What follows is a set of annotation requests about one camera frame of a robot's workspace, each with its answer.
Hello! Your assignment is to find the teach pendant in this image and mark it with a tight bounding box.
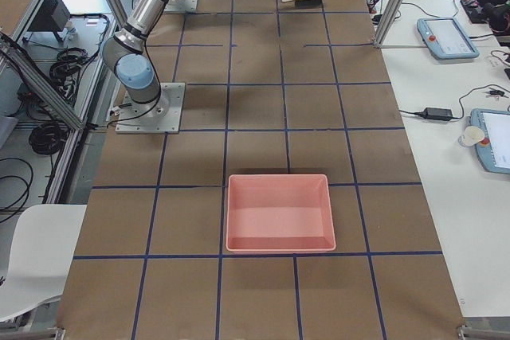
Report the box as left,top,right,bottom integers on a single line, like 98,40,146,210
416,18,479,61
469,108,509,174

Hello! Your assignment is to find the paper cup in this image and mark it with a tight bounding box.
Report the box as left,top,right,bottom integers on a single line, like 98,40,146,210
457,126,485,147

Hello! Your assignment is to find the far teach pendant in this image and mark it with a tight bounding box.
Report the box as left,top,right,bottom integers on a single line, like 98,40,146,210
416,18,479,61

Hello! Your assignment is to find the black power adapter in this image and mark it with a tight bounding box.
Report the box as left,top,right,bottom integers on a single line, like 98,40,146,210
422,107,453,121

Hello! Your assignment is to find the white chair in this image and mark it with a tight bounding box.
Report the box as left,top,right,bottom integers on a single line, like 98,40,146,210
1,204,87,322

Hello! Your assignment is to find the pink plastic bin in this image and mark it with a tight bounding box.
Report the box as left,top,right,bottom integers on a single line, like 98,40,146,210
226,174,336,254

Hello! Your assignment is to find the near teach pendant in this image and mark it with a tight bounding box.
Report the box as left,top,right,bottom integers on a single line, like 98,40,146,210
469,108,509,174

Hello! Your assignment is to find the black box on floor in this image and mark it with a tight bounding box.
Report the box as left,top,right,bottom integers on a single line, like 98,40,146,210
28,0,70,32

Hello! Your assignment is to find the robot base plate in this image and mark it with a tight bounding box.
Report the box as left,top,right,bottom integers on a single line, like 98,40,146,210
116,83,186,134
164,0,198,14

